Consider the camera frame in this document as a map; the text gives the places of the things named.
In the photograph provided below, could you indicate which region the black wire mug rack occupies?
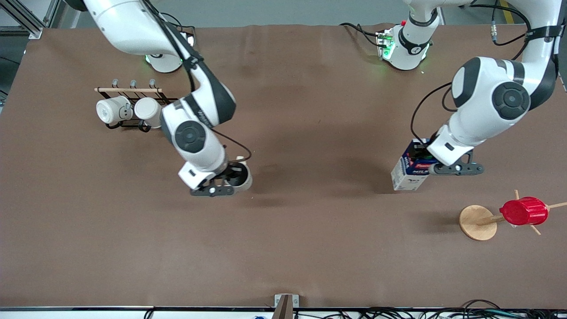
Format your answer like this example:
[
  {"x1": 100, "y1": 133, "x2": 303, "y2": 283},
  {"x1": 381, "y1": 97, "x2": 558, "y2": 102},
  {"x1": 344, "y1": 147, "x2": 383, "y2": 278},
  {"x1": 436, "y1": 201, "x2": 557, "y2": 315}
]
[{"x1": 94, "y1": 79, "x2": 179, "y2": 132}]

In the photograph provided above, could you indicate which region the plain white mug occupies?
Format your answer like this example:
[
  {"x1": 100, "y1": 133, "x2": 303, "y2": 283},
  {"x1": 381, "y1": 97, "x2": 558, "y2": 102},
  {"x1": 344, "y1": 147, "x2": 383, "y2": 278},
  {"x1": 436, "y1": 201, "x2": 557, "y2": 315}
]
[{"x1": 134, "y1": 97, "x2": 163, "y2": 129}]

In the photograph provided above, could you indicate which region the blue white milk carton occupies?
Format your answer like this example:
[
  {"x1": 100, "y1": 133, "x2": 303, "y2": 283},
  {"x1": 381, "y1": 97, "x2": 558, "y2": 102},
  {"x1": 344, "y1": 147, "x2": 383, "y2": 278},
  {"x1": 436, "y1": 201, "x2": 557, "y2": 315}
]
[{"x1": 391, "y1": 139, "x2": 437, "y2": 192}]

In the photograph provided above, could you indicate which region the grey ceramic mug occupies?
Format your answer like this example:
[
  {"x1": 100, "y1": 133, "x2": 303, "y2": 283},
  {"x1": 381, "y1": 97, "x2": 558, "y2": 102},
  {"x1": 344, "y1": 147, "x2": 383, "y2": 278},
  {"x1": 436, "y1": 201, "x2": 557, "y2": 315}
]
[{"x1": 223, "y1": 156, "x2": 253, "y2": 192}]

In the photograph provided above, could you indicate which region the red plastic cup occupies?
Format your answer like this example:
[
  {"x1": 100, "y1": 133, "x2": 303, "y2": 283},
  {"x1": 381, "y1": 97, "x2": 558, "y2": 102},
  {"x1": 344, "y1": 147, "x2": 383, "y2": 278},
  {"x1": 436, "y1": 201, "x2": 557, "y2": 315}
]
[{"x1": 500, "y1": 197, "x2": 549, "y2": 226}]

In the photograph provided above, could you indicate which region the black left arm base cable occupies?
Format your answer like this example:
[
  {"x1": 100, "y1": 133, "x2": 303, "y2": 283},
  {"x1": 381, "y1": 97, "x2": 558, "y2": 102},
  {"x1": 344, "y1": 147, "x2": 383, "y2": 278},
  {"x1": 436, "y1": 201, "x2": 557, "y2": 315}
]
[{"x1": 340, "y1": 22, "x2": 382, "y2": 47}]

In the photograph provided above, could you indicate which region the metal bracket with post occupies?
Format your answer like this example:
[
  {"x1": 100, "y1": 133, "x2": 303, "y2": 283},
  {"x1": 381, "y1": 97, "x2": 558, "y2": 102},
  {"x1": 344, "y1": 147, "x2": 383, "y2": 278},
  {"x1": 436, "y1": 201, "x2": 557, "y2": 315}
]
[{"x1": 271, "y1": 294, "x2": 299, "y2": 319}]

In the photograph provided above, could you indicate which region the brown table cover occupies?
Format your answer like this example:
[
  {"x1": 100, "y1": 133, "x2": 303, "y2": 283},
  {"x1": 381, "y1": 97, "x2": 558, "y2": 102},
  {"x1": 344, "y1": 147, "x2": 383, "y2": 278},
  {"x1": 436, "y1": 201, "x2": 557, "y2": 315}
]
[{"x1": 0, "y1": 24, "x2": 567, "y2": 309}]

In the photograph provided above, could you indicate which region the white mug with face print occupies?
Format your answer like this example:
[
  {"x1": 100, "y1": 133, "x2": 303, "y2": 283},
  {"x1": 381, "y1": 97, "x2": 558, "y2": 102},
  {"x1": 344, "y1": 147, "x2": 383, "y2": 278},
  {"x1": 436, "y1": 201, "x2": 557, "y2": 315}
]
[{"x1": 96, "y1": 96, "x2": 133, "y2": 125}]

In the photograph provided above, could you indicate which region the black cable bundle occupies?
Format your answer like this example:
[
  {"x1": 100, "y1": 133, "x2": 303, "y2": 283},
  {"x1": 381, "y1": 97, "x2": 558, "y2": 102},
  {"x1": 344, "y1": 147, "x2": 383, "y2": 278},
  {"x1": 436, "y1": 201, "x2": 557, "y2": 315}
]
[{"x1": 354, "y1": 300, "x2": 567, "y2": 319}]

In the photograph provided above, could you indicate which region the aluminium frame profile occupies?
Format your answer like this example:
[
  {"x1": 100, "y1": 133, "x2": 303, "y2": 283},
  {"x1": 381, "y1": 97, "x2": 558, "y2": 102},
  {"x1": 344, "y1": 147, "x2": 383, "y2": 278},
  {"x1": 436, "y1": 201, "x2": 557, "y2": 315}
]
[{"x1": 0, "y1": 0, "x2": 60, "y2": 39}]

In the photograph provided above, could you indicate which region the wooden mug tree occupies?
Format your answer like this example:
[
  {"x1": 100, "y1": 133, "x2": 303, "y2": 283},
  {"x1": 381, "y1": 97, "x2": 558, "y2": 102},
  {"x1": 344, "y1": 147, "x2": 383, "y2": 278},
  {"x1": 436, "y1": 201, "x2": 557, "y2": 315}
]
[{"x1": 459, "y1": 190, "x2": 567, "y2": 241}]

